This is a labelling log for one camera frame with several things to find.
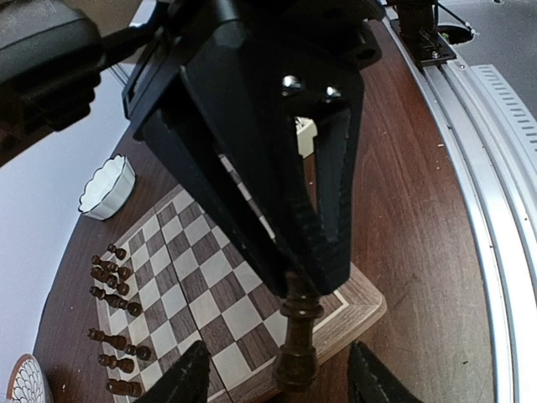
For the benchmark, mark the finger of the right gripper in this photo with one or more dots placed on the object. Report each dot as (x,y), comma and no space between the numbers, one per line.
(177,134)
(323,229)

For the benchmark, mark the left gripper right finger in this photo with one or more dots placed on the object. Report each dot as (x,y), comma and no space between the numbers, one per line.
(369,380)

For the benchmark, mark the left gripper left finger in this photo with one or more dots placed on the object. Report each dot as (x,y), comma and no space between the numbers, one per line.
(187,380)

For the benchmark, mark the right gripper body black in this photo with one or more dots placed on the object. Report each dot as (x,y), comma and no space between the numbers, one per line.
(230,77)

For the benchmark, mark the dark chess pawn piece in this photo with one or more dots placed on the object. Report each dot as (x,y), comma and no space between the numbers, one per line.
(112,362)

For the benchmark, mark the tall dark chess piece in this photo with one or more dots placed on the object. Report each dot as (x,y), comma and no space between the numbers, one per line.
(296,366)

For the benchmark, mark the dark chess bishop piece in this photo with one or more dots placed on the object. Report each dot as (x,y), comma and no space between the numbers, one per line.
(118,342)

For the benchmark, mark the wooden chess board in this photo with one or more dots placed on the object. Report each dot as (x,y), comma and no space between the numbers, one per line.
(194,285)

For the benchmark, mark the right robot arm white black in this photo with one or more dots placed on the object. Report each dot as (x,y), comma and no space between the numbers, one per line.
(52,57)

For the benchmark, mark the cream spouted bowl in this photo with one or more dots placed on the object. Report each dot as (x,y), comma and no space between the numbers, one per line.
(306,131)

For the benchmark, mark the white scalloped bowl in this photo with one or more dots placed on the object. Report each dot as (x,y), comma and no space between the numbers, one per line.
(108,190)

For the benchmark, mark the patterned ceramic plate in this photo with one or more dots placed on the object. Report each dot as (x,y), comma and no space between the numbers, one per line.
(28,383)

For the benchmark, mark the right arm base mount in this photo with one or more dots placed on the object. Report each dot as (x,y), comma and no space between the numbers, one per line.
(428,30)

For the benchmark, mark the front aluminium rail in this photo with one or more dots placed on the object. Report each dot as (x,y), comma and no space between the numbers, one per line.
(489,134)

